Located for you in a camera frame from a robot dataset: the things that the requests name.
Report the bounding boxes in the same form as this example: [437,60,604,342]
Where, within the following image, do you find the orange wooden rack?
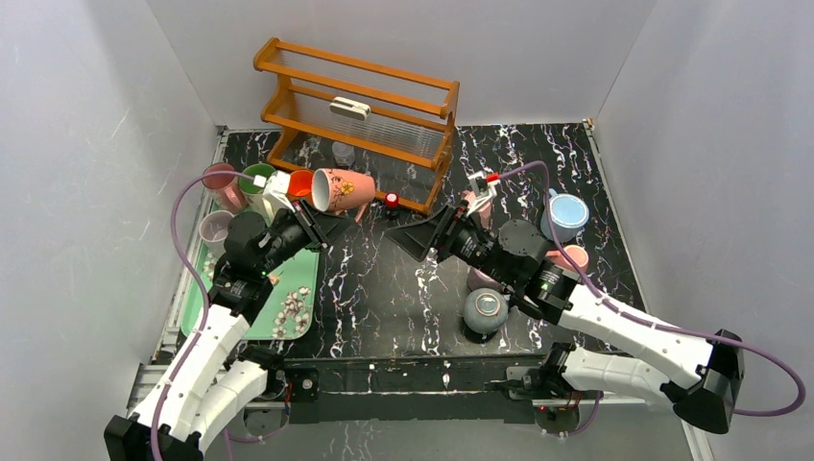
[252,37,460,214]

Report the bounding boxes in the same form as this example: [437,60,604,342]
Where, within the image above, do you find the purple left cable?
[149,170,291,461]

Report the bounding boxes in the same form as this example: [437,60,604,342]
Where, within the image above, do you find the clear glass cup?
[331,141,356,168]

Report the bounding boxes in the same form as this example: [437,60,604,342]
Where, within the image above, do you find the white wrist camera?
[262,170,293,222]
[467,171,500,215]

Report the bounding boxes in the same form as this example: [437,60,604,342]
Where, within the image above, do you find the mauve mug white logo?
[198,210,234,259]

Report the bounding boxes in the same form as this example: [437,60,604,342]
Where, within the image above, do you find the orange mug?
[287,169,314,204]

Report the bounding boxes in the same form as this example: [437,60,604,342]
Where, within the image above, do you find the black table front rail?
[285,354,542,424]

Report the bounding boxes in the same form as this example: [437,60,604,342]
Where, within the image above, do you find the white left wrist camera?
[262,170,293,222]

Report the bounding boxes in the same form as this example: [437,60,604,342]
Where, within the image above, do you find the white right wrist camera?
[467,171,500,215]

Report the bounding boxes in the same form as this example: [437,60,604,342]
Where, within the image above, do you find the purple cable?
[495,159,807,440]
[149,170,291,461]

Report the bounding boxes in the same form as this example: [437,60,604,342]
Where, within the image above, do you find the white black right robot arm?
[384,206,743,434]

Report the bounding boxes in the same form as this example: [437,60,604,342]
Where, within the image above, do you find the light blue mug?
[540,188,589,244]

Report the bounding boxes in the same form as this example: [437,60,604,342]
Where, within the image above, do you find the pale pink faceted mug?
[461,191,491,230]

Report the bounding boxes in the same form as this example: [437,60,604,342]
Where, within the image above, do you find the green floral tray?
[180,210,319,341]

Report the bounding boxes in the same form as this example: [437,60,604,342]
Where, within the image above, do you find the white clip on rack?
[329,96,371,121]

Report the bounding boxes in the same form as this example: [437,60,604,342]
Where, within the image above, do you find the pink ghost pattern mug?
[203,162,248,214]

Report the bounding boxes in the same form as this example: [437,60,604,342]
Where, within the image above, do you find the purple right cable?
[495,159,807,440]

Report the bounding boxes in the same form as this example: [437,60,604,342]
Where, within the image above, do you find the small pink cup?
[546,245,589,272]

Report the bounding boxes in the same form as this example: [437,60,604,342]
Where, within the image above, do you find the red black button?
[384,193,400,220]

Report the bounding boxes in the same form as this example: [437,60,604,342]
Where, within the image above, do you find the grey blue mug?
[463,288,509,335]

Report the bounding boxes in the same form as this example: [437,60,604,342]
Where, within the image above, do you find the salmon pink mug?
[311,168,376,222]

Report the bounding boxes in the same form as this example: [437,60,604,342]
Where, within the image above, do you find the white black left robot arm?
[104,201,354,460]

